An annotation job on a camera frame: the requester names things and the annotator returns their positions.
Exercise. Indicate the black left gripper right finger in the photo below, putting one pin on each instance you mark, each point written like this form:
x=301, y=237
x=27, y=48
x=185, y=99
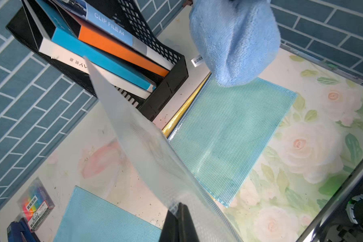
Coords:
x=186, y=228

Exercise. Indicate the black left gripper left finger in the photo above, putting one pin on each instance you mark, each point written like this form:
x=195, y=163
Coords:
x=170, y=231

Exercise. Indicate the clear mesh document bag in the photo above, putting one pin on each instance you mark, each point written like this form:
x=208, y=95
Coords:
x=158, y=165

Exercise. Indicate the light blue mesh document bag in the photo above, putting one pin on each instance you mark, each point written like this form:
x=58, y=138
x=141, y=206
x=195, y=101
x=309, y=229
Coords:
x=226, y=129

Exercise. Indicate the yellow mesh document bag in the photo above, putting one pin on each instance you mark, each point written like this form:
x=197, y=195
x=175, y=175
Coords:
x=167, y=130

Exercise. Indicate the blue microfiber cloth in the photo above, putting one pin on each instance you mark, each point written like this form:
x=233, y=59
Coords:
x=237, y=40

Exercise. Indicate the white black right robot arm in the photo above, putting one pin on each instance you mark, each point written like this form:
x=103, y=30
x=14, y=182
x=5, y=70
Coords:
x=341, y=219

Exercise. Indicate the colourful marker pack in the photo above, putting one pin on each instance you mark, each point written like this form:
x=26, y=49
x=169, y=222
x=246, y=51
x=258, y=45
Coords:
x=35, y=205

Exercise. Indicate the blue stapler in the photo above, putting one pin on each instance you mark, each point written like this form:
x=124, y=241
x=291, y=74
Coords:
x=20, y=232

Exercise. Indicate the orange book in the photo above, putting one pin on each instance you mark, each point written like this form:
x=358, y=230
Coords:
x=91, y=35

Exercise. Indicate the black mesh file holder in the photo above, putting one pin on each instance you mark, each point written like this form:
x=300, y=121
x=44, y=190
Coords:
x=40, y=26

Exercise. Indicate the teal book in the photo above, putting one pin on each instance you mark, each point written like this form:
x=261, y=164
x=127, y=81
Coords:
x=99, y=57

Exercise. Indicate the blue folder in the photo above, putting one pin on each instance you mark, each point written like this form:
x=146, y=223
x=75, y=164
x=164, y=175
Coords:
x=120, y=20

